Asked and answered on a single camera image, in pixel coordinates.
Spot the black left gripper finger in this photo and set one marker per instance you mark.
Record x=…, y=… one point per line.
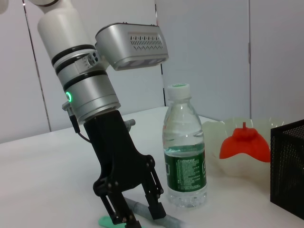
x=154, y=197
x=118, y=209

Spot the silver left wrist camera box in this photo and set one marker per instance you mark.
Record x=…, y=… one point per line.
x=133, y=47

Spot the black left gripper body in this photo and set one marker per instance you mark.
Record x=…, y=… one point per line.
x=116, y=156

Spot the grey marker pen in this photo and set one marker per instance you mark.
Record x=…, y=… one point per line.
x=140, y=206

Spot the pale green wavy glass plate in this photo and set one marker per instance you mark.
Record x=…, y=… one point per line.
x=211, y=142

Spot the clear water bottle green label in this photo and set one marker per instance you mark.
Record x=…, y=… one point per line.
x=185, y=171

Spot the mint green pen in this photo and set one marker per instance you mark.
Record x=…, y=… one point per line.
x=104, y=222

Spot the red-orange orange fruit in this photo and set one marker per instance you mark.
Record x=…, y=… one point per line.
x=244, y=147

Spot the black mesh pen holder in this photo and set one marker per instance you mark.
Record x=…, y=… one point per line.
x=287, y=166

